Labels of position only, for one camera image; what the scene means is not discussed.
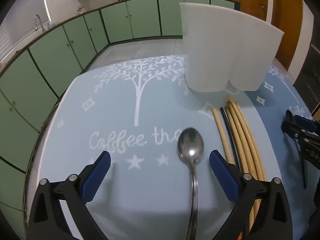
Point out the green lower kitchen cabinets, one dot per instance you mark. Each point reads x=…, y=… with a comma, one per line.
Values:
x=37, y=76

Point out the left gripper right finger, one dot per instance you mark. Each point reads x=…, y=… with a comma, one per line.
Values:
x=273, y=220

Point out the white utensil holder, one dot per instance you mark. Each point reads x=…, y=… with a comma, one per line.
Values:
x=225, y=46

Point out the kitchen faucet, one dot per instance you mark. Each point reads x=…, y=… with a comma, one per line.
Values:
x=38, y=23

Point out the black appliance with green light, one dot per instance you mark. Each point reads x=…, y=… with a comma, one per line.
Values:
x=307, y=82

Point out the metal spoon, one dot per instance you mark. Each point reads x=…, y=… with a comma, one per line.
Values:
x=190, y=148

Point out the light blue coffee tree mat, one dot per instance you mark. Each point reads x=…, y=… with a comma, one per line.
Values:
x=136, y=110

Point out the black chopstick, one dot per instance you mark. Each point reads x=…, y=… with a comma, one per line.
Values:
x=231, y=138

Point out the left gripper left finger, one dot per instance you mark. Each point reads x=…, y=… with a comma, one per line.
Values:
x=47, y=220

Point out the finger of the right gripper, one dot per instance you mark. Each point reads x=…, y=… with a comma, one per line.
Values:
x=307, y=124

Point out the window blind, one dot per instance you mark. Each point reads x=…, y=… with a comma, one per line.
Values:
x=19, y=22

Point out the darker blue mat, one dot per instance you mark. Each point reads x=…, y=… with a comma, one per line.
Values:
x=275, y=96

